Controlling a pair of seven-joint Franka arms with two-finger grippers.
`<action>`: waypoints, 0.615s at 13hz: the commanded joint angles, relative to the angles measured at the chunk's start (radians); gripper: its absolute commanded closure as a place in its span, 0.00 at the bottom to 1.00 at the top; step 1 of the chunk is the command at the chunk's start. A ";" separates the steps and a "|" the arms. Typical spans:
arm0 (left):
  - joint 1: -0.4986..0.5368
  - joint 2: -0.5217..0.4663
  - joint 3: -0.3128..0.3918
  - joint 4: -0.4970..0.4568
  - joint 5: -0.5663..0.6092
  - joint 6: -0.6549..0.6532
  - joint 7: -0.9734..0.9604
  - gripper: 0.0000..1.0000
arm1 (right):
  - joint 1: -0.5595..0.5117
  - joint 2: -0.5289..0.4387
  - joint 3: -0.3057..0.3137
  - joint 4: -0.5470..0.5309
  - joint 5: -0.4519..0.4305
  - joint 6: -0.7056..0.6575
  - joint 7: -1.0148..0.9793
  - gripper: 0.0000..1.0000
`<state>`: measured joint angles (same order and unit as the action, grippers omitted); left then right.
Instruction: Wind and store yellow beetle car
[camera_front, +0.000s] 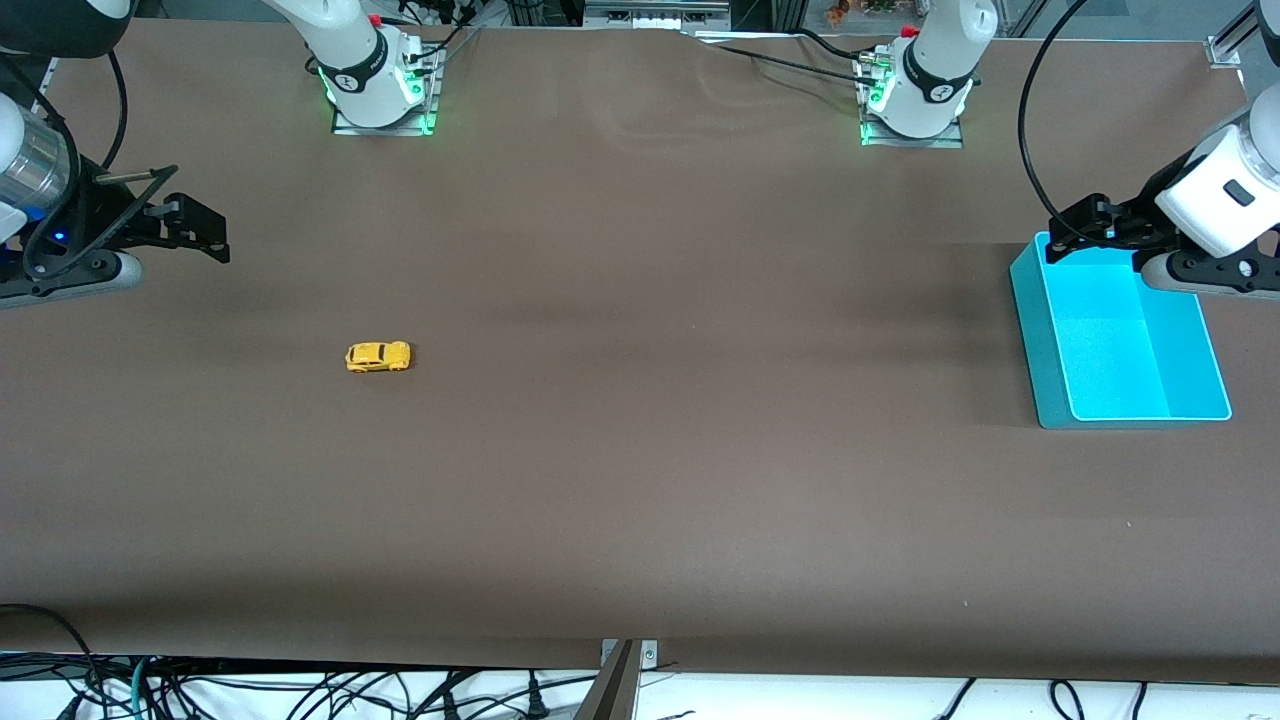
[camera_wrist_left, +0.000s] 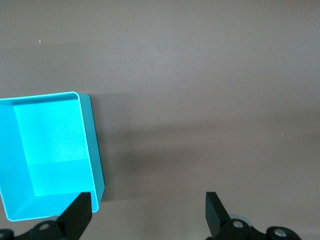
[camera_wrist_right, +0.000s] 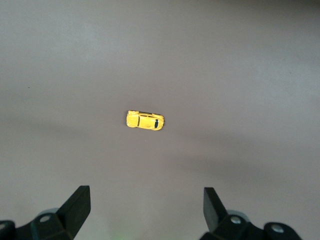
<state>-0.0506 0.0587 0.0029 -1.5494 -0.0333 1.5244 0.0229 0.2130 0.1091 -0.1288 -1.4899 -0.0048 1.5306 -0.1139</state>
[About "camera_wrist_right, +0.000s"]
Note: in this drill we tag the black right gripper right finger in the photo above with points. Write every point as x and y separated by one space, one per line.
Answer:
215 215

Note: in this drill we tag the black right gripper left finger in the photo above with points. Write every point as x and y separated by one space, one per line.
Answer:
75 212

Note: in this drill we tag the yellow beetle toy car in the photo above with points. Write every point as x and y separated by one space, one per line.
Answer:
145 122

